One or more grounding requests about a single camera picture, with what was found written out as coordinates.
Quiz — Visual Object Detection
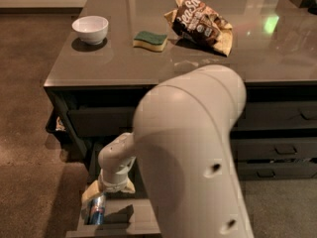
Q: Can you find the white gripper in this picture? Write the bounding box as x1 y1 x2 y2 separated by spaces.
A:
81 170 136 205

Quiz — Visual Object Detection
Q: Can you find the white ceramic bowl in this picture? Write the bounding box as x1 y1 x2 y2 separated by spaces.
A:
71 16 109 45

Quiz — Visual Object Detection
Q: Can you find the blue silver redbull can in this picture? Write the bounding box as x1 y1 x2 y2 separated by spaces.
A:
88 193 106 225

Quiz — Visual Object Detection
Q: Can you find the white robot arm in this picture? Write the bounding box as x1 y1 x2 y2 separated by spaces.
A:
82 65 254 238

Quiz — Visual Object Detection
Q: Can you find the green and yellow sponge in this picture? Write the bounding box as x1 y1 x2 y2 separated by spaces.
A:
133 31 167 52

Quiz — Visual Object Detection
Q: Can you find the dark cabinet island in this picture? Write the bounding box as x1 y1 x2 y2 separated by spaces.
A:
43 0 317 183

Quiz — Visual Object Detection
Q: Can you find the dark object behind cabinet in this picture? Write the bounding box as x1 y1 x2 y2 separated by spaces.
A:
46 110 69 142

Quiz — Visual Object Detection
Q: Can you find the open middle dark drawer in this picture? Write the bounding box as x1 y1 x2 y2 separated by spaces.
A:
65 137 161 238

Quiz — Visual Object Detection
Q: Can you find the top right dark drawer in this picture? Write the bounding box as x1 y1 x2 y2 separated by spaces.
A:
234 101 317 131

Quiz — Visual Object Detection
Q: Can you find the bottom right dark drawer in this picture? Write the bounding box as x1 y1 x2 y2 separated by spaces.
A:
237 162 317 180

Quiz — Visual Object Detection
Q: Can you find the middle right dark drawer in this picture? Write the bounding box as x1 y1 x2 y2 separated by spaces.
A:
231 137 317 161

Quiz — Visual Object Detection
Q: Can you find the brown crumpled snack bag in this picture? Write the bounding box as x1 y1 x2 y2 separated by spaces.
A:
164 0 233 57

